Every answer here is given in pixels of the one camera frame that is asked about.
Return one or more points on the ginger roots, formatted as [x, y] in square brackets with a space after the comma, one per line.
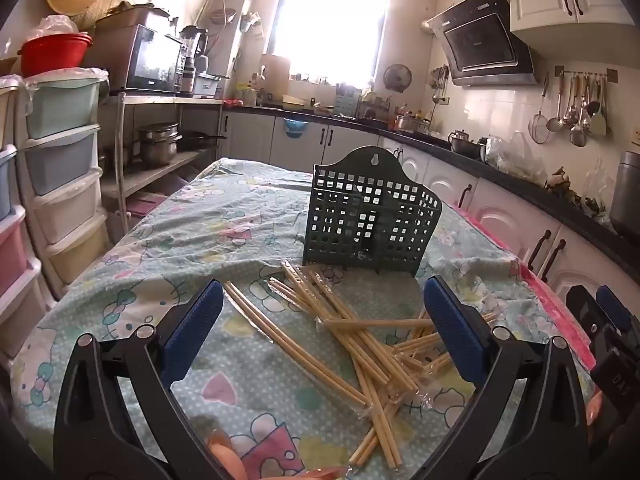
[560, 185]

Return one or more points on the black frying pan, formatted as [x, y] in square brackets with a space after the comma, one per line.
[195, 139]

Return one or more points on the stacked steel pots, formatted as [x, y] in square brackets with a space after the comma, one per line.
[157, 150]

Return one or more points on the black countertop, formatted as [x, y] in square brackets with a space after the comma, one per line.
[550, 202]

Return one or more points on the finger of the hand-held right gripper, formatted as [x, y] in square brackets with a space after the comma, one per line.
[614, 307]
[581, 310]

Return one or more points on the black blender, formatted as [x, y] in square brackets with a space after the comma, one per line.
[192, 40]

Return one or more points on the cartoon cat printed tablecloth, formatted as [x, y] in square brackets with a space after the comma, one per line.
[200, 240]

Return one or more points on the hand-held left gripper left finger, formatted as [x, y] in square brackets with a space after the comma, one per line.
[192, 335]

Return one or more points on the clear plastic bag with greens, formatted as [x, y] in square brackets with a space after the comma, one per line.
[597, 190]

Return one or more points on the cardboard box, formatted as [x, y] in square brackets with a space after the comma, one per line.
[135, 12]

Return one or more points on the steel kettle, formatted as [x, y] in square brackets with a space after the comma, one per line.
[478, 149]
[460, 141]

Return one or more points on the pile of bamboo chopsticks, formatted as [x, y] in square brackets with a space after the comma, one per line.
[350, 345]

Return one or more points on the bright window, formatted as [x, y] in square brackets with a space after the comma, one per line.
[330, 20]

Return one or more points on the person's left hand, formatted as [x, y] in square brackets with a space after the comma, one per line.
[227, 462]

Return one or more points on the person's right hand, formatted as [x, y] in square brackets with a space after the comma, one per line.
[593, 407]

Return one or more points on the pink storage box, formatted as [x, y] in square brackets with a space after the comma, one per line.
[145, 207]

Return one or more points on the grey cylindrical canister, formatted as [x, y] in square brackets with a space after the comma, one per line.
[627, 190]

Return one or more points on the black microwave oven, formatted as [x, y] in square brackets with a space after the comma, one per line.
[150, 57]

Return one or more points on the grey plastic container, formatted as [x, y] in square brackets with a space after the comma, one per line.
[210, 87]

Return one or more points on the pink plastic table cover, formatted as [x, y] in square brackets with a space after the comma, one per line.
[545, 295]

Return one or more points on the blue plastic bowl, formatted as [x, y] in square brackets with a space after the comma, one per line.
[296, 127]

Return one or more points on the pastel plastic drawer tower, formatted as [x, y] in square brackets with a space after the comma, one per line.
[12, 250]
[60, 160]

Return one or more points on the red plastic basin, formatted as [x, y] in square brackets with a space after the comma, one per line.
[50, 55]

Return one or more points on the steel cooking pot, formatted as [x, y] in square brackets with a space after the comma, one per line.
[411, 124]

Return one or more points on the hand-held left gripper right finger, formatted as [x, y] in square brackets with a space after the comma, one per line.
[455, 330]

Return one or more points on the green perforated utensil holder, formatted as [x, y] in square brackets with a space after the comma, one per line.
[350, 210]

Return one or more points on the metal shelf rack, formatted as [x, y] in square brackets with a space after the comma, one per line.
[150, 175]

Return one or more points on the small wall fan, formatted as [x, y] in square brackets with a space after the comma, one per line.
[397, 78]

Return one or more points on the black range hood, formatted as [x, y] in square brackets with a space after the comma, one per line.
[480, 40]

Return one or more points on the row of hanging kitchen utensils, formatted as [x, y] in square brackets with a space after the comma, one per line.
[575, 110]

